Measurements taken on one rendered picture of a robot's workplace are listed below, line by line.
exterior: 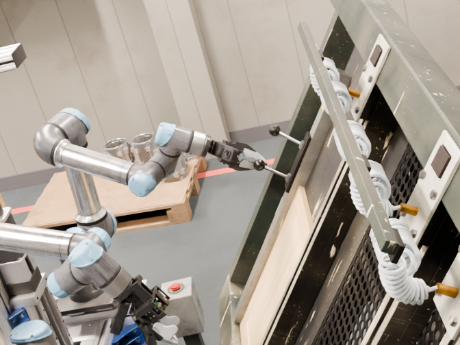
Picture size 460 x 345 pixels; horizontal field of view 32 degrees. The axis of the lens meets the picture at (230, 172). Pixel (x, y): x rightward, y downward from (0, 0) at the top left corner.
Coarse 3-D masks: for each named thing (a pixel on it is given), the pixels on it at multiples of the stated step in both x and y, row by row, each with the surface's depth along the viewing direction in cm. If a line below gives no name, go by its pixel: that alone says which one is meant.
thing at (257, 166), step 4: (256, 160) 253; (260, 160) 253; (256, 164) 253; (260, 164) 252; (264, 164) 253; (256, 168) 253; (260, 168) 253; (264, 168) 254; (268, 168) 253; (276, 172) 253; (280, 172) 253; (284, 176) 253; (288, 176) 252; (288, 180) 252
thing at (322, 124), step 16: (320, 112) 243; (320, 128) 243; (320, 144) 245; (304, 160) 248; (304, 176) 250; (288, 208) 255; (272, 224) 261; (272, 240) 260; (256, 272) 266; (240, 304) 273; (240, 320) 275
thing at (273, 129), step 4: (272, 128) 249; (276, 128) 249; (272, 132) 250; (276, 132) 249; (280, 132) 250; (284, 136) 250; (288, 136) 249; (292, 140) 249; (296, 140) 248; (304, 140) 248; (300, 144) 248; (304, 144) 247; (300, 148) 248
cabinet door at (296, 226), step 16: (304, 192) 248; (304, 208) 239; (288, 224) 251; (304, 224) 234; (288, 240) 247; (304, 240) 229; (272, 256) 258; (288, 256) 242; (272, 272) 254; (288, 272) 237; (256, 288) 267; (272, 288) 249; (256, 304) 263; (272, 304) 244; (256, 320) 257; (256, 336) 251
